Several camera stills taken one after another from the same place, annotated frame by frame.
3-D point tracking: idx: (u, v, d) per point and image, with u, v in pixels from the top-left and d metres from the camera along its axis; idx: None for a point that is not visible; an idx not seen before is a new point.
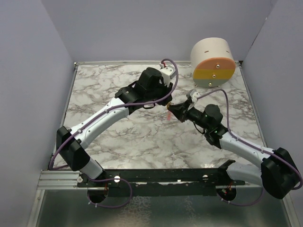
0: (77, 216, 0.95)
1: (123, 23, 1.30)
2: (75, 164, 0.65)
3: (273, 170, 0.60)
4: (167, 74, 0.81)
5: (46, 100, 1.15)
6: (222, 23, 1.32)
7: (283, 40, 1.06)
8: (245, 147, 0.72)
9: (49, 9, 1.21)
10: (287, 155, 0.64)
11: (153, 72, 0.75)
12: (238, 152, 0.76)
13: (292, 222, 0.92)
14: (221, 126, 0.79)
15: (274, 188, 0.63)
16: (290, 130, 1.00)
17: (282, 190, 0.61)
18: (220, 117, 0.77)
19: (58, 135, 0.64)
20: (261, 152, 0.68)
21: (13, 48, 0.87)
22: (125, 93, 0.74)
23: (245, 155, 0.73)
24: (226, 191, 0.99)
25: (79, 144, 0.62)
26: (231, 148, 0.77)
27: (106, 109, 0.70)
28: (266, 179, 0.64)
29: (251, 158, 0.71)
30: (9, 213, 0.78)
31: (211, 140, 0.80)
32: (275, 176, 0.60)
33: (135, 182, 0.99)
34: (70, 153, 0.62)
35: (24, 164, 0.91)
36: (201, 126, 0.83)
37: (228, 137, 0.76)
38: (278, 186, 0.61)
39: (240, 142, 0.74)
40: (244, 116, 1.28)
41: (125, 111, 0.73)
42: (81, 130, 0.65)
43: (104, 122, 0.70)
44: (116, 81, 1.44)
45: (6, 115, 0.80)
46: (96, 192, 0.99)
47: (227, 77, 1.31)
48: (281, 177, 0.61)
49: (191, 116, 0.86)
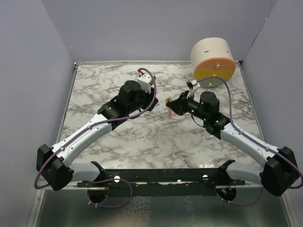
0: (77, 216, 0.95)
1: (123, 23, 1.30)
2: (58, 184, 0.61)
3: (276, 169, 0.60)
4: (145, 82, 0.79)
5: (46, 100, 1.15)
6: (222, 23, 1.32)
7: (283, 40, 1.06)
8: (249, 143, 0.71)
9: (49, 9, 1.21)
10: (291, 154, 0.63)
11: (133, 85, 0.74)
12: (241, 146, 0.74)
13: (292, 222, 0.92)
14: (221, 116, 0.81)
15: (273, 186, 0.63)
16: (290, 130, 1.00)
17: (281, 189, 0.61)
18: (217, 104, 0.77)
19: (39, 154, 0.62)
20: (265, 149, 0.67)
21: (12, 48, 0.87)
22: (108, 109, 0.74)
23: (248, 150, 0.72)
24: (226, 191, 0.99)
25: (61, 162, 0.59)
26: (233, 141, 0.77)
27: (89, 125, 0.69)
28: (267, 178, 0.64)
29: (254, 154, 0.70)
30: (9, 213, 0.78)
31: (211, 130, 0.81)
32: (277, 175, 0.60)
33: (135, 182, 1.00)
34: (52, 172, 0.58)
35: (24, 164, 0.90)
36: (200, 117, 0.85)
37: (230, 130, 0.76)
38: (278, 184, 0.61)
39: (244, 136, 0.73)
40: (244, 116, 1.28)
41: (109, 127, 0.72)
42: (63, 148, 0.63)
43: (87, 139, 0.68)
44: (116, 81, 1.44)
45: (6, 115, 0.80)
46: (96, 192, 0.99)
47: (227, 77, 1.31)
48: (283, 177, 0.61)
49: (188, 108, 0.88)
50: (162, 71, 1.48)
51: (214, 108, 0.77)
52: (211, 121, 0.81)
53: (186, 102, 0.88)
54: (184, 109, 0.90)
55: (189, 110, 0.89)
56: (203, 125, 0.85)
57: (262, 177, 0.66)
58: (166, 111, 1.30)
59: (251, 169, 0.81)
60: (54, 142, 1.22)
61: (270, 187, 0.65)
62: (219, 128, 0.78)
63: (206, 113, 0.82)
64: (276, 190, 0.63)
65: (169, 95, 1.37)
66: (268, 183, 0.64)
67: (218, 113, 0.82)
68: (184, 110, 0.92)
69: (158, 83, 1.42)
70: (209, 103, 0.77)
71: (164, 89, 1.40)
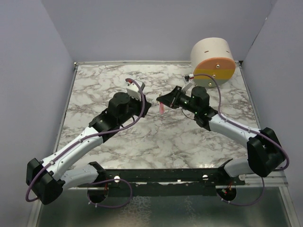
0: (77, 216, 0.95)
1: (123, 23, 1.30)
2: (48, 198, 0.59)
3: (258, 148, 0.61)
4: (136, 93, 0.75)
5: (46, 100, 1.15)
6: (222, 23, 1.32)
7: (283, 39, 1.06)
8: (234, 128, 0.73)
9: (49, 9, 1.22)
10: (273, 134, 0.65)
11: (121, 98, 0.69)
12: (229, 134, 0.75)
13: (292, 222, 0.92)
14: (210, 110, 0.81)
15: (258, 167, 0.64)
16: (290, 131, 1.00)
17: (266, 169, 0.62)
18: (206, 98, 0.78)
19: (29, 168, 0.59)
20: (247, 131, 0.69)
21: (13, 48, 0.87)
22: (99, 122, 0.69)
23: (234, 135, 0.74)
24: (226, 191, 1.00)
25: (51, 177, 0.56)
26: (220, 131, 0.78)
27: (80, 138, 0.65)
28: (251, 159, 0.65)
29: (238, 138, 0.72)
30: (9, 213, 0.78)
31: (201, 123, 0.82)
32: (259, 153, 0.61)
33: (135, 182, 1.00)
34: (41, 187, 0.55)
35: (24, 164, 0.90)
36: (191, 111, 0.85)
37: (217, 119, 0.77)
38: (262, 163, 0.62)
39: (228, 124, 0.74)
40: (244, 116, 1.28)
41: (99, 140, 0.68)
42: (53, 162, 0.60)
43: (77, 153, 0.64)
44: (116, 81, 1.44)
45: (6, 115, 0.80)
46: (96, 192, 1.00)
47: (227, 77, 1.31)
48: (266, 156, 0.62)
49: (181, 101, 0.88)
50: (162, 71, 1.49)
51: (204, 101, 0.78)
52: (201, 115, 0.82)
53: (179, 95, 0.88)
54: (177, 101, 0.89)
55: (182, 104, 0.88)
56: (194, 118, 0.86)
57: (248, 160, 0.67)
58: (166, 111, 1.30)
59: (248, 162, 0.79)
60: (54, 142, 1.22)
61: (256, 169, 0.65)
62: (208, 120, 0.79)
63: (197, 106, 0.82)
64: (262, 170, 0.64)
65: None
66: (253, 165, 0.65)
67: (209, 107, 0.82)
68: (176, 105, 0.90)
69: (158, 83, 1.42)
70: (200, 97, 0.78)
71: (164, 88, 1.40)
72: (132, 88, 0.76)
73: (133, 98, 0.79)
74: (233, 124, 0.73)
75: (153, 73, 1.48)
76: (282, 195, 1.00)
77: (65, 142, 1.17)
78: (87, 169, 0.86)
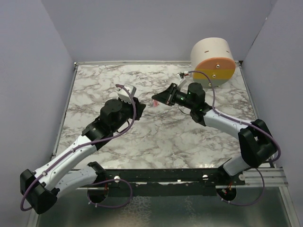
0: (77, 216, 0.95)
1: (123, 23, 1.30)
2: (41, 207, 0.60)
3: (248, 138, 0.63)
4: (127, 98, 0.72)
5: (46, 100, 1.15)
6: (222, 23, 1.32)
7: (283, 40, 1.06)
8: (227, 121, 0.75)
9: (49, 9, 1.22)
10: (264, 125, 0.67)
11: (113, 105, 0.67)
12: (223, 127, 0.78)
13: (292, 222, 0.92)
14: (206, 105, 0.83)
15: (250, 157, 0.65)
16: (290, 131, 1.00)
17: (257, 158, 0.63)
18: (202, 94, 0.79)
19: (22, 179, 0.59)
20: (239, 123, 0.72)
21: (12, 48, 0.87)
22: (92, 130, 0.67)
23: (227, 128, 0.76)
24: (226, 191, 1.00)
25: (44, 187, 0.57)
26: (216, 125, 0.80)
27: (72, 147, 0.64)
28: (243, 150, 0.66)
29: (232, 130, 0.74)
30: (10, 213, 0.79)
31: (197, 118, 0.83)
32: (250, 143, 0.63)
33: (135, 182, 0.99)
34: (35, 198, 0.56)
35: (24, 164, 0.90)
36: (188, 107, 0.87)
37: (211, 113, 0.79)
38: (253, 153, 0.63)
39: (222, 117, 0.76)
40: (244, 116, 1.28)
41: (93, 148, 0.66)
42: (45, 173, 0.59)
43: (69, 163, 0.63)
44: (116, 81, 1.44)
45: (6, 115, 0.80)
46: (96, 192, 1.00)
47: (227, 77, 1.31)
48: (257, 146, 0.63)
49: (177, 98, 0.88)
50: (162, 71, 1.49)
51: (200, 98, 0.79)
52: (197, 110, 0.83)
53: (175, 92, 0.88)
54: (173, 99, 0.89)
55: (178, 100, 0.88)
56: (191, 114, 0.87)
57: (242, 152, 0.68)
58: (166, 111, 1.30)
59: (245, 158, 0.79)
60: (54, 142, 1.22)
61: (249, 160, 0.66)
62: (203, 115, 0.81)
63: (193, 102, 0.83)
64: (254, 161, 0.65)
65: None
66: (246, 156, 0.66)
67: (205, 103, 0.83)
68: (172, 102, 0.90)
69: (158, 83, 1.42)
70: (195, 93, 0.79)
71: (164, 88, 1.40)
72: (124, 92, 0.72)
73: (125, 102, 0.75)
74: (226, 117, 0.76)
75: (153, 73, 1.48)
76: (282, 195, 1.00)
77: (65, 142, 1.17)
78: (85, 171, 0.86)
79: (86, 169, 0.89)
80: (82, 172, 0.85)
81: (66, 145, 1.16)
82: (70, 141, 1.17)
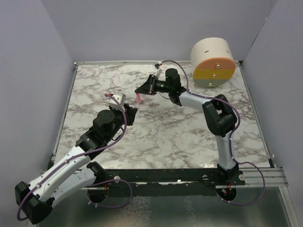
0: (77, 216, 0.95)
1: (123, 23, 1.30)
2: (36, 217, 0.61)
3: (209, 108, 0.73)
4: (117, 106, 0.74)
5: (46, 100, 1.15)
6: (222, 24, 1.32)
7: (283, 40, 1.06)
8: (196, 98, 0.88)
9: (49, 9, 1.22)
10: (224, 99, 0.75)
11: (105, 116, 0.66)
12: (194, 104, 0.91)
13: (292, 222, 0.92)
14: (180, 88, 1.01)
15: (212, 126, 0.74)
16: (290, 131, 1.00)
17: (218, 126, 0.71)
18: (177, 77, 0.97)
19: (16, 191, 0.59)
20: (204, 98, 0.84)
21: (12, 48, 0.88)
22: (86, 140, 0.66)
23: (196, 104, 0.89)
24: (226, 191, 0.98)
25: (38, 199, 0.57)
26: (189, 103, 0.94)
27: (66, 159, 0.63)
28: (207, 119, 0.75)
29: (199, 105, 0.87)
30: (9, 213, 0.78)
31: (174, 100, 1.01)
32: (209, 110, 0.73)
33: (135, 182, 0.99)
34: (30, 210, 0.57)
35: (24, 164, 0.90)
36: (167, 92, 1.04)
37: (185, 93, 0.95)
38: (213, 120, 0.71)
39: (192, 96, 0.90)
40: (244, 116, 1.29)
41: (87, 159, 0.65)
42: (39, 185, 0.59)
43: (63, 174, 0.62)
44: (116, 80, 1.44)
45: (6, 115, 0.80)
46: (96, 192, 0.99)
47: (227, 77, 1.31)
48: (217, 115, 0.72)
49: (158, 87, 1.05)
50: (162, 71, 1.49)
51: (175, 80, 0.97)
52: (174, 93, 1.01)
53: (155, 82, 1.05)
54: (154, 88, 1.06)
55: (158, 88, 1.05)
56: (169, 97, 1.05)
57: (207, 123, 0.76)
58: (166, 111, 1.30)
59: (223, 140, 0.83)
60: (54, 142, 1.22)
61: (212, 128, 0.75)
62: (178, 96, 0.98)
63: (171, 86, 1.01)
64: (215, 128, 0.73)
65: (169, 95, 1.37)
66: (209, 125, 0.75)
67: (180, 86, 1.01)
68: (154, 91, 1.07)
69: None
70: (171, 76, 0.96)
71: None
72: (113, 101, 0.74)
73: (117, 109, 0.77)
74: (195, 95, 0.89)
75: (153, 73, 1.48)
76: (282, 195, 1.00)
77: (65, 142, 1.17)
78: (83, 175, 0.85)
79: (84, 172, 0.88)
80: (79, 177, 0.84)
81: (66, 145, 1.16)
82: (70, 141, 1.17)
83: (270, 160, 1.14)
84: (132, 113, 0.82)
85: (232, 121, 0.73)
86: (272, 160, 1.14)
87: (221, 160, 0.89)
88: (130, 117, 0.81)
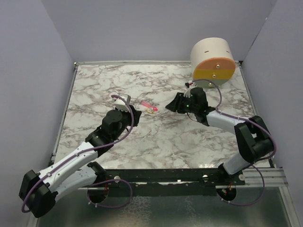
0: (77, 216, 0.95)
1: (123, 23, 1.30)
2: (40, 210, 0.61)
3: (244, 131, 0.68)
4: (124, 106, 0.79)
5: (46, 100, 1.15)
6: (221, 24, 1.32)
7: (283, 39, 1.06)
8: (227, 118, 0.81)
9: (49, 9, 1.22)
10: (262, 121, 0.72)
11: (113, 116, 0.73)
12: (222, 124, 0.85)
13: (292, 222, 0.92)
14: (209, 107, 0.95)
15: (246, 151, 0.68)
16: (289, 131, 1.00)
17: (253, 152, 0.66)
18: (202, 94, 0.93)
19: (25, 180, 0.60)
20: (237, 119, 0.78)
21: (13, 48, 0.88)
22: (95, 138, 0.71)
23: (227, 125, 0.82)
24: (226, 191, 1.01)
25: (47, 187, 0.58)
26: (217, 123, 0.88)
27: (76, 152, 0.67)
28: (239, 142, 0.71)
29: (230, 126, 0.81)
30: (8, 213, 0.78)
31: (200, 119, 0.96)
32: (244, 135, 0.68)
33: (135, 182, 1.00)
34: (37, 199, 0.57)
35: (24, 164, 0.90)
36: (194, 111, 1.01)
37: (213, 112, 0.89)
38: (248, 146, 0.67)
39: (223, 116, 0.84)
40: (244, 116, 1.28)
41: (94, 154, 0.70)
42: (50, 174, 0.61)
43: (73, 167, 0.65)
44: (116, 81, 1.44)
45: (6, 115, 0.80)
46: (96, 192, 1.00)
47: (227, 77, 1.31)
48: (253, 140, 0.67)
49: (184, 105, 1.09)
50: (162, 71, 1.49)
51: (200, 98, 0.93)
52: (200, 112, 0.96)
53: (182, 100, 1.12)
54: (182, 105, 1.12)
55: (185, 106, 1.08)
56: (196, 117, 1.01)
57: (239, 147, 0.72)
58: (166, 111, 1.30)
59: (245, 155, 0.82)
60: (54, 142, 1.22)
61: (244, 153, 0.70)
62: (206, 114, 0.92)
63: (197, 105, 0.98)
64: (249, 154, 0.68)
65: (169, 95, 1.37)
66: (242, 149, 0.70)
67: (206, 105, 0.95)
68: (181, 109, 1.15)
69: (158, 83, 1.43)
70: (196, 94, 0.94)
71: (164, 89, 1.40)
72: (120, 102, 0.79)
73: (123, 110, 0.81)
74: (225, 115, 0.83)
75: (153, 73, 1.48)
76: (282, 195, 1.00)
77: (65, 142, 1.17)
78: (84, 173, 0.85)
79: (86, 170, 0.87)
80: (80, 174, 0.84)
81: (66, 145, 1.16)
82: (70, 141, 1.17)
83: (270, 160, 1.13)
84: (137, 114, 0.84)
85: (269, 149, 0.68)
86: (272, 160, 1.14)
87: (229, 165, 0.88)
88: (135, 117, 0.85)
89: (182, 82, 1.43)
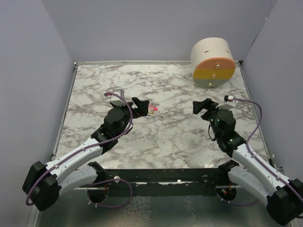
0: (77, 216, 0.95)
1: (123, 23, 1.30)
2: (44, 203, 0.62)
3: (284, 200, 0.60)
4: (120, 101, 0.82)
5: (46, 101, 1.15)
6: (222, 24, 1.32)
7: (283, 39, 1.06)
8: (261, 169, 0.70)
9: (49, 9, 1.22)
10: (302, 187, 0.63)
11: (115, 115, 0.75)
12: (249, 167, 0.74)
13: (293, 222, 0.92)
14: (236, 135, 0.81)
15: (277, 211, 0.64)
16: (290, 131, 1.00)
17: (285, 217, 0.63)
18: (232, 122, 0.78)
19: (31, 171, 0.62)
20: (275, 178, 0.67)
21: (13, 48, 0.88)
22: (101, 135, 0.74)
23: (257, 173, 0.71)
24: (226, 191, 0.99)
25: (54, 179, 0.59)
26: (244, 163, 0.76)
27: (83, 146, 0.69)
28: (272, 202, 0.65)
29: (263, 179, 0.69)
30: (8, 213, 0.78)
31: (223, 147, 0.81)
32: (283, 206, 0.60)
33: (135, 182, 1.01)
34: (42, 190, 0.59)
35: (24, 164, 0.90)
36: (217, 134, 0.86)
37: (244, 152, 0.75)
38: (283, 213, 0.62)
39: (255, 161, 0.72)
40: (244, 116, 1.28)
41: (100, 151, 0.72)
42: (57, 165, 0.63)
43: (79, 160, 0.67)
44: (116, 80, 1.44)
45: (5, 115, 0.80)
46: (96, 192, 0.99)
47: (227, 77, 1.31)
48: (289, 207, 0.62)
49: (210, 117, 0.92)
50: (162, 71, 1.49)
51: (229, 126, 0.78)
52: (225, 139, 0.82)
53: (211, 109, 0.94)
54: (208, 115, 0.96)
55: (209, 119, 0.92)
56: (218, 142, 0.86)
57: (269, 203, 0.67)
58: (166, 111, 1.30)
59: (255, 185, 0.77)
60: (54, 142, 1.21)
61: (274, 213, 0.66)
62: (232, 146, 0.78)
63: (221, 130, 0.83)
64: (280, 215, 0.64)
65: (169, 95, 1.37)
66: (274, 211, 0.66)
67: (233, 132, 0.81)
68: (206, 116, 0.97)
69: (158, 83, 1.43)
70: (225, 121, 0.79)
71: (164, 89, 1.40)
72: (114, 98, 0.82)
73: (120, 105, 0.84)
74: (261, 163, 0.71)
75: (153, 73, 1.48)
76: None
77: (64, 142, 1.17)
78: (85, 170, 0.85)
79: (87, 168, 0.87)
80: (82, 171, 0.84)
81: (66, 145, 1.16)
82: (70, 141, 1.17)
83: (270, 160, 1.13)
84: (143, 105, 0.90)
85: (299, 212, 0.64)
86: (272, 160, 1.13)
87: (237, 179, 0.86)
88: (143, 109, 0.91)
89: (182, 82, 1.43)
